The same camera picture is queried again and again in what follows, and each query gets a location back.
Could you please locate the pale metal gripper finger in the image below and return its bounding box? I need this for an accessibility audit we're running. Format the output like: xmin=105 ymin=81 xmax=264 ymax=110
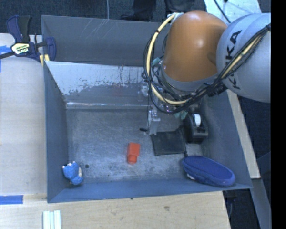
xmin=138 ymin=83 xmax=150 ymax=103
xmin=147 ymin=109 xmax=162 ymax=136

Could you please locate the blue toy animal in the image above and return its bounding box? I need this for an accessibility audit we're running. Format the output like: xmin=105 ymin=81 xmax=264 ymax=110
xmin=61 ymin=160 xmax=84 ymax=186

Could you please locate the blue oval fabric pouch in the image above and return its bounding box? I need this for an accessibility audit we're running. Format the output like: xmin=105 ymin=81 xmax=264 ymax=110
xmin=181 ymin=155 xmax=236 ymax=188

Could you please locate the black tape dispenser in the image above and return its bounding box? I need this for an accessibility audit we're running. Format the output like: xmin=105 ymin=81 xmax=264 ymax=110
xmin=184 ymin=113 xmax=209 ymax=143

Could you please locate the red plastic block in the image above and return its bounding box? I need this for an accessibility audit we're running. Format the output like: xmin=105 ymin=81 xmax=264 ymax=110
xmin=126 ymin=142 xmax=142 ymax=165

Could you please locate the black flat square pad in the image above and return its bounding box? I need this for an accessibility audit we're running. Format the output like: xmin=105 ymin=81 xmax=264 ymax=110
xmin=150 ymin=127 xmax=188 ymax=156

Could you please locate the grey metal bin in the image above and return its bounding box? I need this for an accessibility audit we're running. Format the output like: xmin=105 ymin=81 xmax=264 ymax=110
xmin=41 ymin=14 xmax=254 ymax=204

